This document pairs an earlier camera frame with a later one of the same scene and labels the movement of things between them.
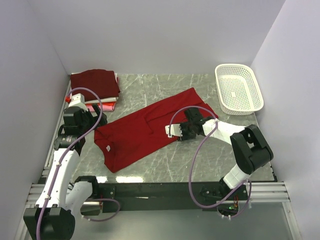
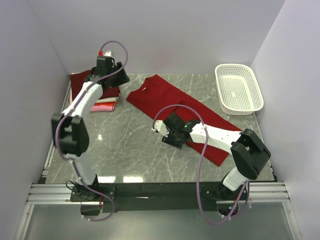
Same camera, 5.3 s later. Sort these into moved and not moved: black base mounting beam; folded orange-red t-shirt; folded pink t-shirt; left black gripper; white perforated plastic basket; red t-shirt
Moved: red t-shirt; left black gripper
Not moved: white perforated plastic basket; black base mounting beam; folded orange-red t-shirt; folded pink t-shirt
